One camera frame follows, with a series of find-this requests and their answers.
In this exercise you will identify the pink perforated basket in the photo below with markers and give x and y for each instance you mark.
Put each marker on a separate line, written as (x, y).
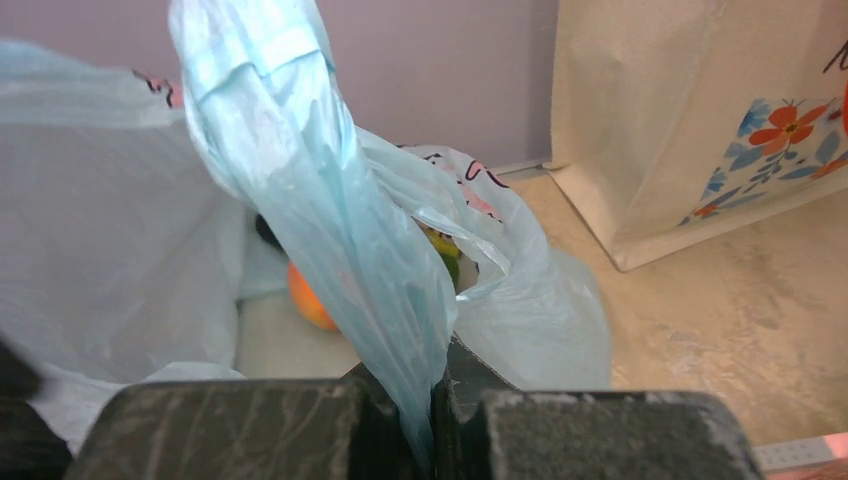
(822, 457)

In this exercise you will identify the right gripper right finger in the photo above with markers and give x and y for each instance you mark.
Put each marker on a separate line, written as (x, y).
(487, 429)

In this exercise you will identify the orange green mango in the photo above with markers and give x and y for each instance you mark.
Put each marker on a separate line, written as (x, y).
(447, 250)

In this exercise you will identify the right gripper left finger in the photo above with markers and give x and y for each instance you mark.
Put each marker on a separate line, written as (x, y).
(345, 428)

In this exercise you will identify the beige canvas tote bag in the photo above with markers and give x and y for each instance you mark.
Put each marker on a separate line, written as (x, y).
(673, 122)

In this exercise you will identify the orange peach fruit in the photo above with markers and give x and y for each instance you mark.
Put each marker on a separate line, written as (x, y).
(307, 302)

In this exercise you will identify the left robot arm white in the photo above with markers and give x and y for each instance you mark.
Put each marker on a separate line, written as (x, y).
(29, 448)

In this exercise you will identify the light blue plastic grocery bag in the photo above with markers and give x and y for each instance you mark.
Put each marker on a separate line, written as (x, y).
(125, 242)

